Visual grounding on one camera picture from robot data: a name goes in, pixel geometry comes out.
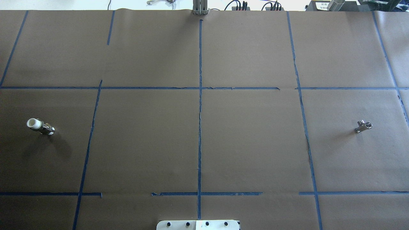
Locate small metal valve handle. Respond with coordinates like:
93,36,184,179
355,119,373,133

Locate white PPR brass valve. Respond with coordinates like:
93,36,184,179
26,118,56,135

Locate brown paper table mat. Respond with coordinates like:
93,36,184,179
1,9,408,230

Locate metal tool on bench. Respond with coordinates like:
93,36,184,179
146,0,176,10

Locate black box with label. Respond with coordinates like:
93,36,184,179
305,0,359,12

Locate silver metal cylinder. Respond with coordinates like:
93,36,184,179
327,0,345,12

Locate grey aluminium camera post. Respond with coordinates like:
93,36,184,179
192,0,209,15

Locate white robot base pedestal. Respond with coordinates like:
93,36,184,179
156,219,241,230

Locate black cable bundle left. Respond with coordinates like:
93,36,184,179
224,0,251,11

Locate black cable bundle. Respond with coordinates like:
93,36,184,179
224,0,251,11
261,1,282,11

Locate black cable bundle right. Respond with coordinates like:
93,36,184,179
261,1,282,11

